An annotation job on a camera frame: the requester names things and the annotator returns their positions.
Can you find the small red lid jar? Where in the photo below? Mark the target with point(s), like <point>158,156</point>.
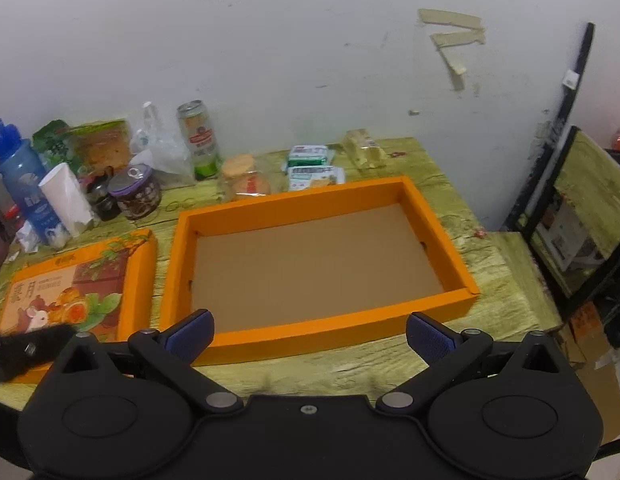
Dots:
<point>12,211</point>

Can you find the green snack bag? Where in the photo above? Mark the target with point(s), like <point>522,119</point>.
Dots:
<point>54,145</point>

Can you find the blue water bottle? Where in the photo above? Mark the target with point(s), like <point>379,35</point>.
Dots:
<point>19,170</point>

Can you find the orange cardboard box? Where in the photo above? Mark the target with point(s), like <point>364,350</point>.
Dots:
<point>315,260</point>

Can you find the orange printed box lid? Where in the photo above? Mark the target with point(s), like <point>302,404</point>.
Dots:
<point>64,285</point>

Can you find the brown cardboard box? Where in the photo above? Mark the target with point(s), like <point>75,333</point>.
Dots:
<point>595,385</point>

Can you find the soda cracker packet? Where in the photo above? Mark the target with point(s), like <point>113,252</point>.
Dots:
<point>365,150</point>

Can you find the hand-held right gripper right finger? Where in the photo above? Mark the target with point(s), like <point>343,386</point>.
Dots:
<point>430,335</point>

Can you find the dark glass jar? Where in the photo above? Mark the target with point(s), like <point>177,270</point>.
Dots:
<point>102,200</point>

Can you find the green wood-grain desktop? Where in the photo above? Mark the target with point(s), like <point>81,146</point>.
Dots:
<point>440,210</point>

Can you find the purple lid food can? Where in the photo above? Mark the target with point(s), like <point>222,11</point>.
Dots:
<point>137,195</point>

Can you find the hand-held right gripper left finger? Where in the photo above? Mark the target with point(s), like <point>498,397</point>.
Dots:
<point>192,332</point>

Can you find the clear plastic bag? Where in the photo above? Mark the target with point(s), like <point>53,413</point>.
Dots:
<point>164,160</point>

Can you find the wood-grain black frame chair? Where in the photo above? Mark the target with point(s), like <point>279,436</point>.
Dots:
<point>585,185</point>

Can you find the black pole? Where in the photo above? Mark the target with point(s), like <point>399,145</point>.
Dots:
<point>575,90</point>

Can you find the green silver beer can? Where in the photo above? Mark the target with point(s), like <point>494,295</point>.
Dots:
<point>199,140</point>

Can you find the orange snack bag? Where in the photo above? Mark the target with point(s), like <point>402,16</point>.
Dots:
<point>102,145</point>

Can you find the walnut biscuit packet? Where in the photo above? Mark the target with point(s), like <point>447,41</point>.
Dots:
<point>310,156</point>
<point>315,177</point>

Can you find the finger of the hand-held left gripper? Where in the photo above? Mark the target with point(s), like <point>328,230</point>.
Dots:
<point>34,347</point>

